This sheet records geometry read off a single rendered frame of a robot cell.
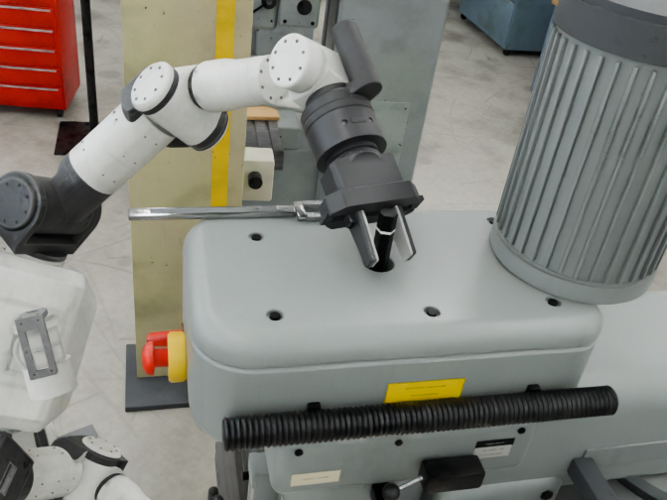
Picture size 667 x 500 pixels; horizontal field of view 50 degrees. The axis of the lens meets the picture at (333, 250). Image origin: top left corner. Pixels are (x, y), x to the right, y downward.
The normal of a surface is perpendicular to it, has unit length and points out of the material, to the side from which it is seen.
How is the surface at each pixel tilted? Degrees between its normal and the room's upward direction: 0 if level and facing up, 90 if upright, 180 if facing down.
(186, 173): 90
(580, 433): 90
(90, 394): 0
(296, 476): 90
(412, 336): 45
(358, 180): 30
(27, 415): 58
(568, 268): 90
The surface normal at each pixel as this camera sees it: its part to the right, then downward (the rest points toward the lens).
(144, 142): 0.33, 0.72
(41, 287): 0.55, 0.00
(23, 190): -0.33, 0.00
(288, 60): -0.62, -0.08
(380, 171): 0.32, -0.43
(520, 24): 0.22, 0.57
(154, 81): -0.55, -0.39
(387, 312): 0.12, -0.82
